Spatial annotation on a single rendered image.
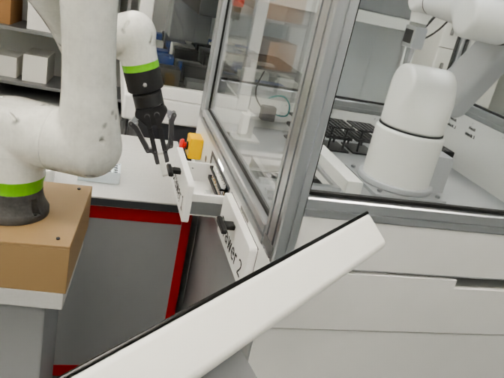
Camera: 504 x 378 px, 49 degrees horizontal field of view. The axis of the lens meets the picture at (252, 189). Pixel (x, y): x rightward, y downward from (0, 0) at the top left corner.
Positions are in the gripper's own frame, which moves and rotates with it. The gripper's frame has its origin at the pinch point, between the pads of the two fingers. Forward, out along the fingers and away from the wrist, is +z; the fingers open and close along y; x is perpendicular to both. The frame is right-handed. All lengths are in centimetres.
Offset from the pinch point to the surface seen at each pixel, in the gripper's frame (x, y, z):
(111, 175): -20.6, 16.2, 8.7
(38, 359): 36, 36, 26
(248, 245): 44.6, -13.6, 4.6
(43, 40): -426, 86, 18
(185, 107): -80, -14, 9
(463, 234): 55, -56, 8
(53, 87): -376, 82, 53
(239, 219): 32.5, -14.2, 4.7
